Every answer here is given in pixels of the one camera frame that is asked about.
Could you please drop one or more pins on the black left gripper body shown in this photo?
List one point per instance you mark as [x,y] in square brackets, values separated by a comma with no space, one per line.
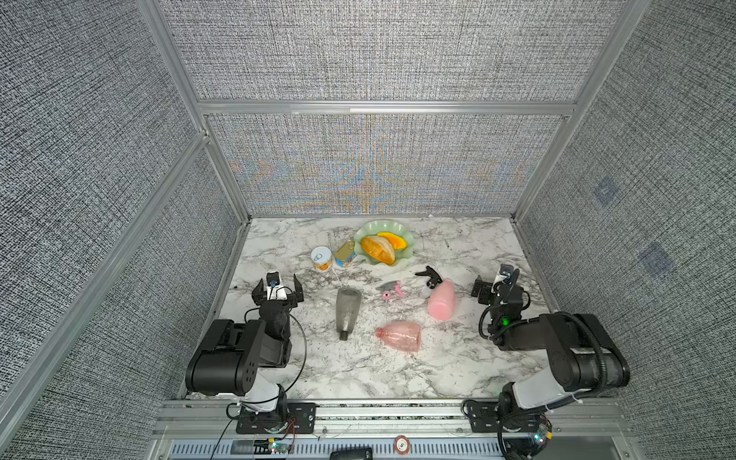
[289,302]

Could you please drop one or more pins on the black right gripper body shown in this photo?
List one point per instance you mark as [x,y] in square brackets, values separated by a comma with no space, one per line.
[485,297]

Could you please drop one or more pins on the opaque pink spray bottle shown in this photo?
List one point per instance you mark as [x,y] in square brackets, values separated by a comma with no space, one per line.
[442,301]

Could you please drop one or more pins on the black spray nozzle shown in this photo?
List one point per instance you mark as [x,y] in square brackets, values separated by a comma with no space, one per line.
[432,277]

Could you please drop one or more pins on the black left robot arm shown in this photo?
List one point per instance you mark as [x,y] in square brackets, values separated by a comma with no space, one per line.
[228,358]

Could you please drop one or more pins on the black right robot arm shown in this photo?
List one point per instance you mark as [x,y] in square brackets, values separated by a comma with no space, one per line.
[583,360]

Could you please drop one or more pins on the clear grey spray bottle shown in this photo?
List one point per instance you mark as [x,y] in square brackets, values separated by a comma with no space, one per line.
[347,309]

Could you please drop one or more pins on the grey pink spray nozzle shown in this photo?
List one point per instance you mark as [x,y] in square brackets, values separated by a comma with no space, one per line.
[391,290]

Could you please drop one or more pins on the translucent pink spray bottle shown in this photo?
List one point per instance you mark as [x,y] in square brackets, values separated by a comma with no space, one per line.
[401,335]

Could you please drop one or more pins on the small round white can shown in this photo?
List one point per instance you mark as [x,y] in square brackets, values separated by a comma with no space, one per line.
[322,258]

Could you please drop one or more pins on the orange bread roll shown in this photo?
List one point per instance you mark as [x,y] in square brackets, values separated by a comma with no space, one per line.
[378,249]

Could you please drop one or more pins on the green scalloped plate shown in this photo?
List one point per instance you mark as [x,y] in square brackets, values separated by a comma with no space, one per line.
[373,228]

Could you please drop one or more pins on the yellow mango slice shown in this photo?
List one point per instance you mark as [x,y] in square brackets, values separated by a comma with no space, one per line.
[397,242]

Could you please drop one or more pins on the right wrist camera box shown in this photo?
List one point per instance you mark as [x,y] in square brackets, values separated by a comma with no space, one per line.
[505,272]

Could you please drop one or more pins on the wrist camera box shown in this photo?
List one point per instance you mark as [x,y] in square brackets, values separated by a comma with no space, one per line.
[273,280]
[505,272]

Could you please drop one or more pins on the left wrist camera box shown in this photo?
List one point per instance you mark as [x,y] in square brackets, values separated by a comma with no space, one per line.
[273,280]

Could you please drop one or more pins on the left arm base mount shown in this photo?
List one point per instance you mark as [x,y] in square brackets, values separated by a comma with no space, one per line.
[293,418]

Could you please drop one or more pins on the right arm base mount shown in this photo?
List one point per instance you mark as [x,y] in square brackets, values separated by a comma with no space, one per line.
[493,416]

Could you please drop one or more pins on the aluminium front rail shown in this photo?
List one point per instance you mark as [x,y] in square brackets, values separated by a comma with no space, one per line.
[386,429]

